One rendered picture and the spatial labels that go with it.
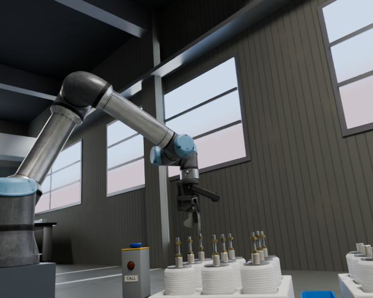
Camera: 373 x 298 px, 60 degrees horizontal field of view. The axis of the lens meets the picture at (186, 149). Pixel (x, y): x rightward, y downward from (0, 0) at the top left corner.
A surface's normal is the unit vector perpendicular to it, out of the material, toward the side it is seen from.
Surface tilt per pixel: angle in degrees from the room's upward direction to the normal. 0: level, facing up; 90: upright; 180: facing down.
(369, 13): 90
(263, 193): 90
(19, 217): 90
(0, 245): 72
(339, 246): 90
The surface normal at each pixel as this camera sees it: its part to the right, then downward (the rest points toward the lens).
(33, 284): 0.68, -0.23
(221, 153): -0.73, -0.13
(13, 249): 0.55, -0.53
